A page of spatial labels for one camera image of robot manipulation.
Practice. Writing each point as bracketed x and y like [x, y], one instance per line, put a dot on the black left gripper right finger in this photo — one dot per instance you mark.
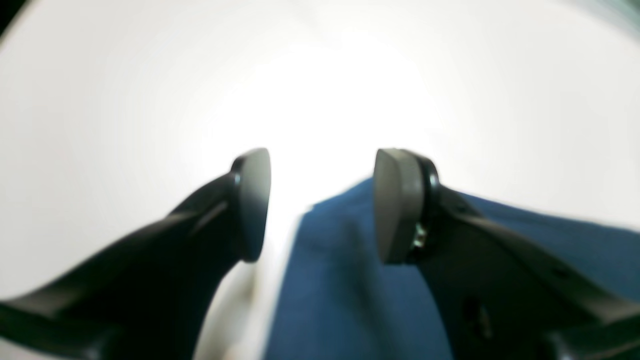
[500, 296]

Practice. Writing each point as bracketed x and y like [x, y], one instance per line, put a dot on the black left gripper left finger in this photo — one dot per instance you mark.
[146, 296]

